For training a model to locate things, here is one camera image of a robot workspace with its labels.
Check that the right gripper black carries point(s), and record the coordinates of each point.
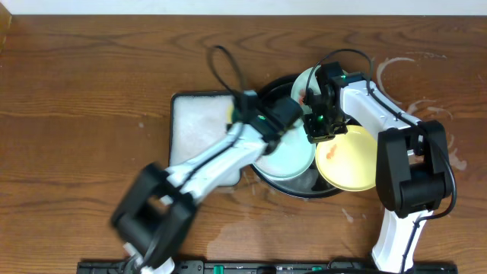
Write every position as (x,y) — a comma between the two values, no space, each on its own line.
(314,135)

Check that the mint plate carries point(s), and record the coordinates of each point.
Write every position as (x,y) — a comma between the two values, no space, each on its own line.
(298,90)
(291,158)

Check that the green yellow sponge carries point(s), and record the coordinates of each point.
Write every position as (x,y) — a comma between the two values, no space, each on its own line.
(230,113)

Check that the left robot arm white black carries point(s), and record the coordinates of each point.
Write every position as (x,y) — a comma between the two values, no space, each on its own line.
(156,213)

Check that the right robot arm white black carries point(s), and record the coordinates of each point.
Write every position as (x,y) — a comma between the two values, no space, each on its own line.
(413,172)

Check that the round black tray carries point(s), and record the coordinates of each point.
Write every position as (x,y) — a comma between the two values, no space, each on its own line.
(307,185)

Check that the black rectangular soapy water tray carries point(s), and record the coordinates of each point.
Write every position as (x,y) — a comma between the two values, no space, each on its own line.
(198,120)

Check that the mint plate top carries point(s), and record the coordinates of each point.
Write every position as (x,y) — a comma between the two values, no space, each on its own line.
(298,90)

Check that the yellow plate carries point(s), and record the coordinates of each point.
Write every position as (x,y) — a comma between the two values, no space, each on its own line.
(348,162)

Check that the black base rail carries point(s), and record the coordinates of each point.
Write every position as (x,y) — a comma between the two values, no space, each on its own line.
(199,267)

